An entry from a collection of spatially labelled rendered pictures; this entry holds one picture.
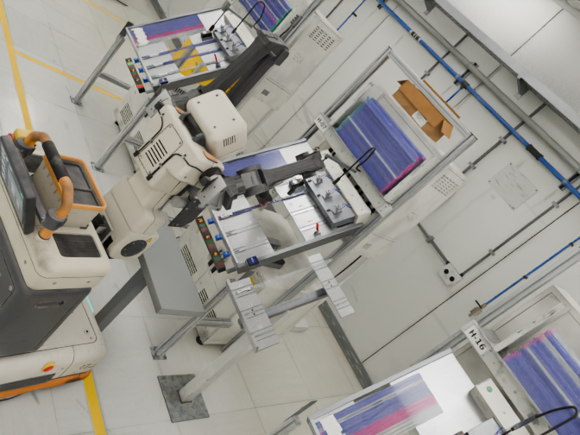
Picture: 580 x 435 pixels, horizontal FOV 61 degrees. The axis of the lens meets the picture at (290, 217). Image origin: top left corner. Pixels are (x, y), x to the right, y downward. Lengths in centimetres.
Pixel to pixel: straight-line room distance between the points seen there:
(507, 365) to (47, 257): 175
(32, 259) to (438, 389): 164
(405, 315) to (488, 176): 124
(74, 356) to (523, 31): 377
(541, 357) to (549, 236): 170
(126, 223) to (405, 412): 134
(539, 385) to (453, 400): 34
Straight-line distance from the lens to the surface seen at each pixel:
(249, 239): 251
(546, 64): 424
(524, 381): 226
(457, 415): 230
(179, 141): 173
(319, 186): 269
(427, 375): 231
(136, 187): 190
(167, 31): 382
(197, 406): 280
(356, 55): 498
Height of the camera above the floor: 189
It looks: 21 degrees down
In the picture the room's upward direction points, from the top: 47 degrees clockwise
